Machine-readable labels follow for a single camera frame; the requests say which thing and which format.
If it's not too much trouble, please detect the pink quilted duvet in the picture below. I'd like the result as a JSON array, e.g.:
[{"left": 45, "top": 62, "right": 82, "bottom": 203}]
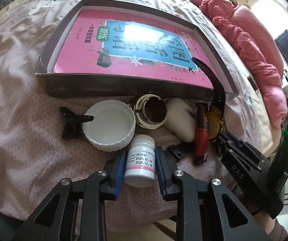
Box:
[{"left": 189, "top": 0, "right": 287, "bottom": 128}]

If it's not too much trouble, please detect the shiny metal ring jar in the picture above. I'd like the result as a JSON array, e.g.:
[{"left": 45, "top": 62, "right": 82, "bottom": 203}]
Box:
[{"left": 133, "top": 94, "right": 168, "bottom": 130}]

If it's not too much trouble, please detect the white pill bottle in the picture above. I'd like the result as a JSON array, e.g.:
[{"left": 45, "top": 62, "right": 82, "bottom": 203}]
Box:
[{"left": 124, "top": 134, "right": 155, "bottom": 188}]

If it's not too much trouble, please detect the pink and blue workbook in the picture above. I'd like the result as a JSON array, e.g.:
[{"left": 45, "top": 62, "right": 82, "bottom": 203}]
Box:
[{"left": 53, "top": 10, "right": 212, "bottom": 88}]

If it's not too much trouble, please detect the black hair claw clip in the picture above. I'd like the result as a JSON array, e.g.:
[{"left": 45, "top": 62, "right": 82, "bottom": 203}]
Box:
[{"left": 59, "top": 107, "right": 94, "bottom": 140}]

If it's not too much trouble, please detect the pink patterned bed sheet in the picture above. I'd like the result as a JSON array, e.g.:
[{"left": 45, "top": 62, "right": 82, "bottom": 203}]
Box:
[{"left": 0, "top": 0, "right": 281, "bottom": 220}]

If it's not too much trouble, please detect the red and black lighter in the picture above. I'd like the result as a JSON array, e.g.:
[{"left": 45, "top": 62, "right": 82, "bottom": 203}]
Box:
[{"left": 193, "top": 102, "right": 209, "bottom": 165}]

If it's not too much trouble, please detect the white plastic jar lid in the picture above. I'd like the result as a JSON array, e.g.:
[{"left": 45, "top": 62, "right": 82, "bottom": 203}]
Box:
[{"left": 82, "top": 100, "right": 136, "bottom": 152}]

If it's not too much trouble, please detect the black and yellow wristwatch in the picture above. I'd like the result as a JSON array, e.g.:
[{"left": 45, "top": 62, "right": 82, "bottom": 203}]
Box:
[{"left": 192, "top": 57, "right": 226, "bottom": 141}]

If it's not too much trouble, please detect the grey cardboard box tray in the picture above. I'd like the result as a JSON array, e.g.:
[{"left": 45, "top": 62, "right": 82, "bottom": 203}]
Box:
[{"left": 35, "top": 0, "right": 238, "bottom": 101}]

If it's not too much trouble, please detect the white earbuds case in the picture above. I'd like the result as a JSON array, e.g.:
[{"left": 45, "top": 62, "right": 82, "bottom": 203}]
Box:
[{"left": 164, "top": 98, "right": 196, "bottom": 143}]

